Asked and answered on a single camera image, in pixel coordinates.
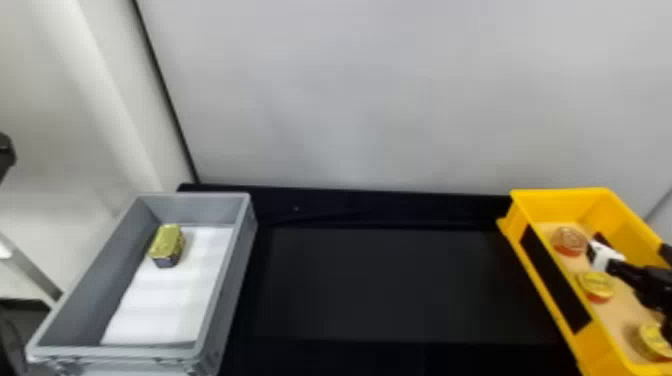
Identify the gold rectangular tin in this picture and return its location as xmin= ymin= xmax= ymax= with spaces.
xmin=147 ymin=223 xmax=187 ymax=269

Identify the white foam pad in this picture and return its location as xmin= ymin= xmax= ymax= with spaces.
xmin=99 ymin=225 xmax=235 ymax=349

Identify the yellow box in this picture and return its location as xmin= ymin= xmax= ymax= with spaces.
xmin=496 ymin=187 xmax=672 ymax=376

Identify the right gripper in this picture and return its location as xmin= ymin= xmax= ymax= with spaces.
xmin=586 ymin=232 xmax=672 ymax=317

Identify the grey crate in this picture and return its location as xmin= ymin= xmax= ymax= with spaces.
xmin=25 ymin=191 xmax=258 ymax=376

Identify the yellow can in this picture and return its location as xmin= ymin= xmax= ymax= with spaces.
xmin=576 ymin=270 xmax=617 ymax=305
xmin=550 ymin=225 xmax=590 ymax=258
xmin=631 ymin=322 xmax=672 ymax=363

